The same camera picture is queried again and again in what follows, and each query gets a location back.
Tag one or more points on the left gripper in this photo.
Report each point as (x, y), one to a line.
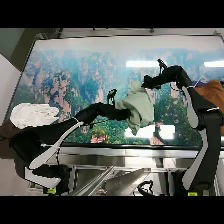
(120, 114)

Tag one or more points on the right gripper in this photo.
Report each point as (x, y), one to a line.
(150, 82)

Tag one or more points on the pale green shirt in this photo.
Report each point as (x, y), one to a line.
(140, 106)

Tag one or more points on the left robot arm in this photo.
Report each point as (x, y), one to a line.
(50, 135)

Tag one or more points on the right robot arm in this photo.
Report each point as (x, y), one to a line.
(207, 133)

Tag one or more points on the blue garment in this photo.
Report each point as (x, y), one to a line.
(201, 82)

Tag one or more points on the orange-brown garment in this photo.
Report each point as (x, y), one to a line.
(213, 95)

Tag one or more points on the white garment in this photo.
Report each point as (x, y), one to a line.
(33, 115)

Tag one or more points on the dark brown garment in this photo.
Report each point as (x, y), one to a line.
(7, 130)

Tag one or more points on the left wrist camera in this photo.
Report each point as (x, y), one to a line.
(111, 95)

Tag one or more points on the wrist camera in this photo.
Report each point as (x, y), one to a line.
(111, 95)
(162, 64)

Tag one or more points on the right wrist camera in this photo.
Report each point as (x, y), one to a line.
(162, 64)

